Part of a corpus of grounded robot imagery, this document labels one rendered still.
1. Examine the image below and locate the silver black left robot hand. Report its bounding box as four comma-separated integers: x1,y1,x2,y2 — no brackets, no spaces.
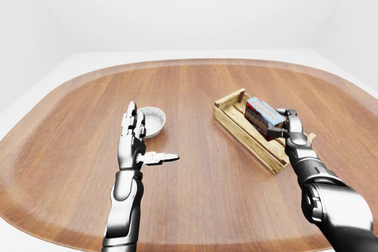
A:
117,101,180,172

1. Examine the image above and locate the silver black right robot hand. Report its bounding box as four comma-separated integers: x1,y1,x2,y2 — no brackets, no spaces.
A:
267,108,317,161

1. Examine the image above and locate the chocolate pudding box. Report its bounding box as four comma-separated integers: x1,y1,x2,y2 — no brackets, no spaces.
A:
244,96,287,142

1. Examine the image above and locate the wooden slat tray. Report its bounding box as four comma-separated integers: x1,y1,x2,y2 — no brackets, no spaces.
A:
213,88,317,175

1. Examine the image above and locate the grey patterned bowl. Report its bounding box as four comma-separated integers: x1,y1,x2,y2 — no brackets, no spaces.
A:
136,106,167,139

